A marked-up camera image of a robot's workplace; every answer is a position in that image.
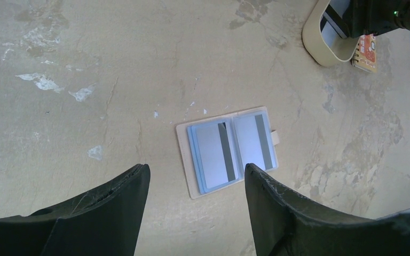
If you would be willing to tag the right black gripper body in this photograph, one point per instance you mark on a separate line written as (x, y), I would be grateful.
(365, 17)

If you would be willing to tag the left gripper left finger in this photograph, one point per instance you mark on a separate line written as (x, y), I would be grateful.
(104, 220)

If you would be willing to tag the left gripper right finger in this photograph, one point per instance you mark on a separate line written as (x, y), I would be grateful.
(284, 222)

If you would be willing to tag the credit card with black stripe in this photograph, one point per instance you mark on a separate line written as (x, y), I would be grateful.
(255, 143)

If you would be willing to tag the beige card holder wallet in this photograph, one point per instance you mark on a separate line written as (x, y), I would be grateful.
(190, 153)

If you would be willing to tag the credit card stack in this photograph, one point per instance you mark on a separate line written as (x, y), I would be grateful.
(332, 26)

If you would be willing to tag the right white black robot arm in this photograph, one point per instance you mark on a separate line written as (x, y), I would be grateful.
(403, 17)

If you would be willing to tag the orange card pack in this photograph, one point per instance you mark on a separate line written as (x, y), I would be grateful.
(364, 56)

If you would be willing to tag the beige oval tray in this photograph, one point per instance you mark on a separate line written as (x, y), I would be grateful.
(321, 37)

